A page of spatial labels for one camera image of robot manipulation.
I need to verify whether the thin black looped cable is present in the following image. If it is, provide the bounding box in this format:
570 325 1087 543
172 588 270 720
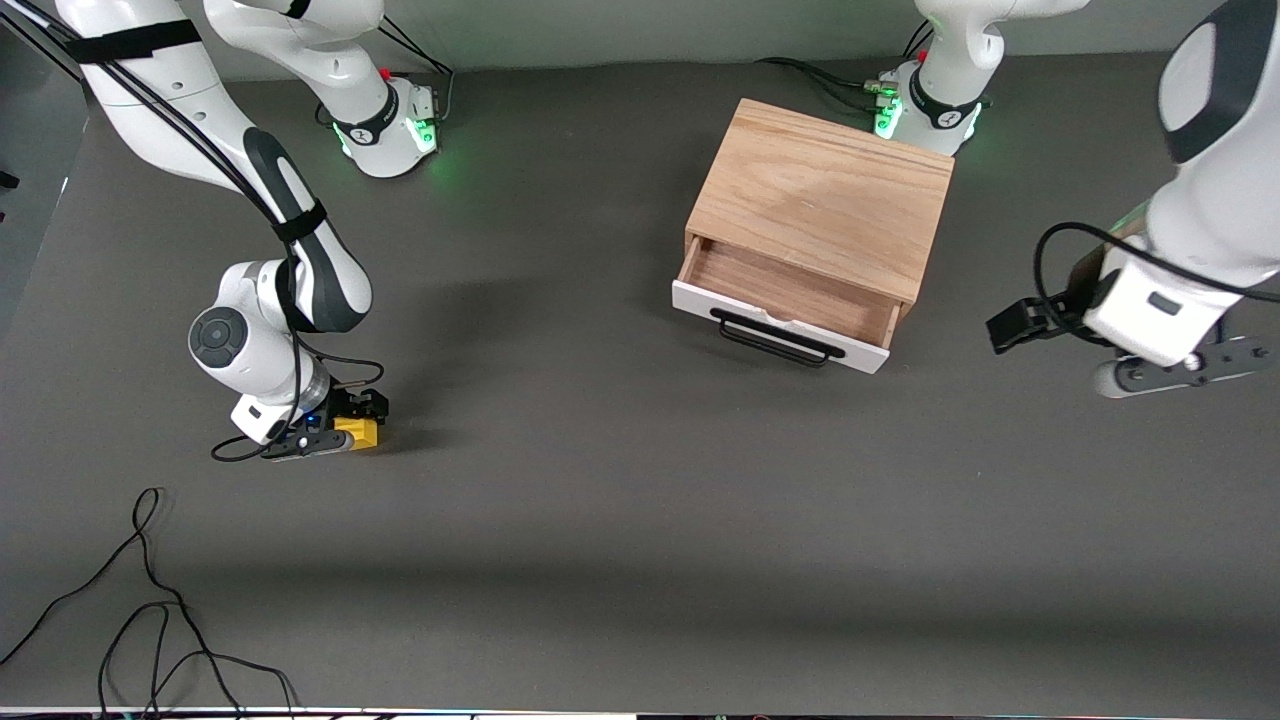
0 487 246 719

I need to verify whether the black base cable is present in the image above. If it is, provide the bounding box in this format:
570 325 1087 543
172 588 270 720
755 20 936 111
315 20 457 131

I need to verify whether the black right base cable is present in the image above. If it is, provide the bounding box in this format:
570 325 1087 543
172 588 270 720
315 20 457 131

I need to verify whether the dark grey table mat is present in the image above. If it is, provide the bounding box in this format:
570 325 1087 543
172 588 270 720
0 45 1280 715

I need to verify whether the black metal drawer handle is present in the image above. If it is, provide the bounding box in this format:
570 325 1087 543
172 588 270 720
709 307 847 369

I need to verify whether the wooden drawer cabinet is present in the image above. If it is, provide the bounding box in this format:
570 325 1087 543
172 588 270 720
684 97 956 347

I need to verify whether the white-fronted wooden drawer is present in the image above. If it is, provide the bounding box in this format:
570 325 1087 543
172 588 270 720
671 236 900 375

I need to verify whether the black left base cable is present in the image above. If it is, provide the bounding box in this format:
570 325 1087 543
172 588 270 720
755 20 936 111

